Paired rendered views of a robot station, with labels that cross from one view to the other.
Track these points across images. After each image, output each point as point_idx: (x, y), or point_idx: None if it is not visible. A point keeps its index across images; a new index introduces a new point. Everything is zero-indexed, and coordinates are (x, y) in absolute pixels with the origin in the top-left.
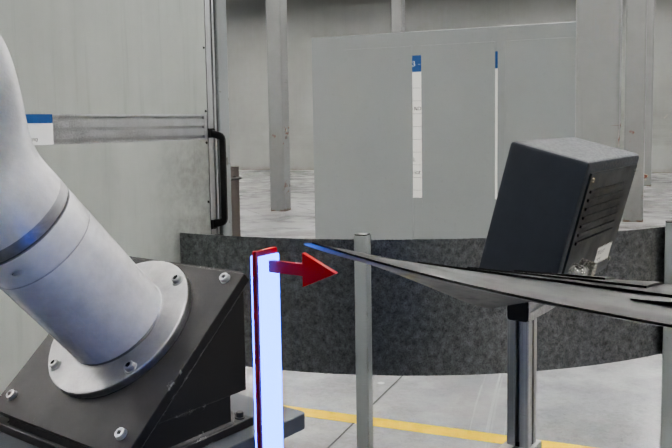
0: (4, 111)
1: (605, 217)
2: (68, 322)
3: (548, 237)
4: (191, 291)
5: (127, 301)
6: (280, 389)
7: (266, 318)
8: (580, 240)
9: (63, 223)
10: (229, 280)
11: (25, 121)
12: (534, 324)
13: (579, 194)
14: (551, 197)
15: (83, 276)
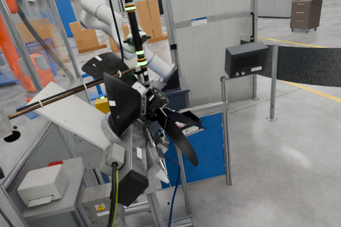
0: (143, 47)
1: (250, 63)
2: (156, 73)
3: (229, 67)
4: (173, 70)
5: (163, 71)
6: None
7: None
8: (237, 68)
9: (151, 61)
10: (175, 69)
11: (146, 48)
12: (224, 82)
13: (231, 60)
14: (229, 60)
15: (156, 68)
